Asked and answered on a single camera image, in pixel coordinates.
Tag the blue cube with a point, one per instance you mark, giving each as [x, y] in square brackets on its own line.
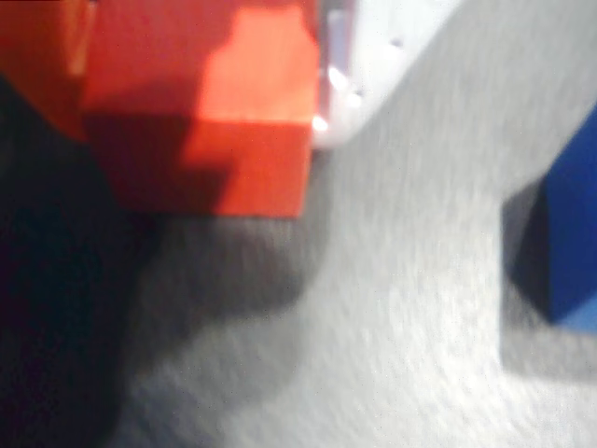
[569, 224]

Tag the red cube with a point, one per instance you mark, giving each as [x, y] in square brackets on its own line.
[210, 116]

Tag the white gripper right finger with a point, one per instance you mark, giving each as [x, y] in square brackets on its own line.
[373, 42]

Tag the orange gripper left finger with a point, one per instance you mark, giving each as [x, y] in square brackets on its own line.
[37, 56]

